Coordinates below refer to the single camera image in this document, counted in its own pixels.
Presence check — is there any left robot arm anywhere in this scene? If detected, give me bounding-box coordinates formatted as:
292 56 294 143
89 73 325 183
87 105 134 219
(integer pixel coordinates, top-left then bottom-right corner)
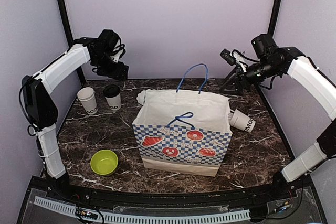
19 29 129 179

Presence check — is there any right black corner post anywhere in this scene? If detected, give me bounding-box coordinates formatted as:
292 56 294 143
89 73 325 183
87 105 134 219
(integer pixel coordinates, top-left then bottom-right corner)
267 0 281 37

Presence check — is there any black front rail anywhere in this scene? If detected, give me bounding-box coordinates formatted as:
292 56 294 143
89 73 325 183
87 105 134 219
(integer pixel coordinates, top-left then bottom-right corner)
28 175 313 213

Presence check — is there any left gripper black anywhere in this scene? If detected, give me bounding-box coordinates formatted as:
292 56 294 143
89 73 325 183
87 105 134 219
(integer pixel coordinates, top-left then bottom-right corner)
93 50 129 81

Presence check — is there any white slotted cable duct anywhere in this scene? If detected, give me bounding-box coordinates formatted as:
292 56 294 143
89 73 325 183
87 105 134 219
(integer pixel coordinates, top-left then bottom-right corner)
33 196 251 223

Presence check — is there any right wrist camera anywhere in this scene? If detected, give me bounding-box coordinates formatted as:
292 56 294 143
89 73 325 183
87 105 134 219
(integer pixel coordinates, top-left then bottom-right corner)
251 34 278 59

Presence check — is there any black corner post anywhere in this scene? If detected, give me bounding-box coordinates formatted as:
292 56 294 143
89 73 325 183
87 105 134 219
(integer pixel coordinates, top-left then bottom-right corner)
52 0 86 83
267 0 281 37

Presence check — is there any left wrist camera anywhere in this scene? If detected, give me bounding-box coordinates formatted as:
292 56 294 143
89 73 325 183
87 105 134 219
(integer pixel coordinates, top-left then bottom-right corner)
98 29 121 51

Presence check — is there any white cup holding straws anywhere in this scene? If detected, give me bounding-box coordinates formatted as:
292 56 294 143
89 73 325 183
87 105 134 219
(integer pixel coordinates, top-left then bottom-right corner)
228 109 256 133

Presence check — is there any left black corner post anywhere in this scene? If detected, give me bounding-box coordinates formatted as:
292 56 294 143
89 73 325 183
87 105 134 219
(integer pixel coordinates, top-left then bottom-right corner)
52 0 86 83

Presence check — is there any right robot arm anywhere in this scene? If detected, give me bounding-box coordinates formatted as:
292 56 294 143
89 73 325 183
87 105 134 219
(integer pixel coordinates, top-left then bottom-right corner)
220 46 335 200

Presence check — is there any white paper coffee cup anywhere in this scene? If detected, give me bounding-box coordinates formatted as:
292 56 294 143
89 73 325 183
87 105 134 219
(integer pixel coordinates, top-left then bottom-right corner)
105 94 121 111

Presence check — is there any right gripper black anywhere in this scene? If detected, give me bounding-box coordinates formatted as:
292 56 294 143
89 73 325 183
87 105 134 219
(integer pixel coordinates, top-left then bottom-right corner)
219 58 280 95

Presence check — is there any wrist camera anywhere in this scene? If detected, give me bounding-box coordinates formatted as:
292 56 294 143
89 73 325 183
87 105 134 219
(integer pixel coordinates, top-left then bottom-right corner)
251 34 278 59
98 29 121 51

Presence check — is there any stack of white paper cups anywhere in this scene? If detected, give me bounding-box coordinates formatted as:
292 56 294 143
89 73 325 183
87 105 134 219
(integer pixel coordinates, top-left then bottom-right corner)
77 87 98 115

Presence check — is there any green bowl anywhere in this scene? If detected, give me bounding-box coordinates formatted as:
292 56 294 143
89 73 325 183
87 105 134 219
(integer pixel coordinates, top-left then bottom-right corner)
90 150 119 176

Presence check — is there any white fluted ceramic bowl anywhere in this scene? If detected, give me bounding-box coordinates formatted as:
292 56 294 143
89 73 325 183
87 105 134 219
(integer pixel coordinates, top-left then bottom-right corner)
136 90 146 105

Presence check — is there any patterned paper takeout bag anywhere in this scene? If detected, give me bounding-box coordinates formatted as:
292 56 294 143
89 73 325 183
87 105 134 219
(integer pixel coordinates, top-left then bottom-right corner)
132 87 232 177

